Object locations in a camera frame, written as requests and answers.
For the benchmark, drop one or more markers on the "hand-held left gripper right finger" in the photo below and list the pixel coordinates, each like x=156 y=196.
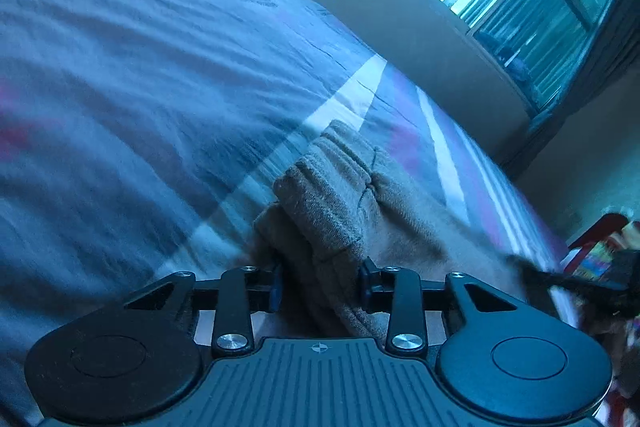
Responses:
x=365 y=288

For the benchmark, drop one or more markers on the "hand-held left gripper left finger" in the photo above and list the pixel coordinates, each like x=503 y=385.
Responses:
x=276 y=292

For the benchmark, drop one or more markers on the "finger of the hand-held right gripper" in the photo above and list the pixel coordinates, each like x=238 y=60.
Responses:
x=560 y=279

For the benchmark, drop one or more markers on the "beige fleece pants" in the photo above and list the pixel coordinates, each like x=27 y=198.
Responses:
x=340 y=217

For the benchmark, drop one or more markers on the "colourful printed blanket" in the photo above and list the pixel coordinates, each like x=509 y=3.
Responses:
x=597 y=252

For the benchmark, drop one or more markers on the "dark curtain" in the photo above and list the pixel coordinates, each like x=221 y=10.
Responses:
x=600 y=72

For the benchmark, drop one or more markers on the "striped bed sheet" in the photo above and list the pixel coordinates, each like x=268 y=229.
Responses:
x=125 y=82

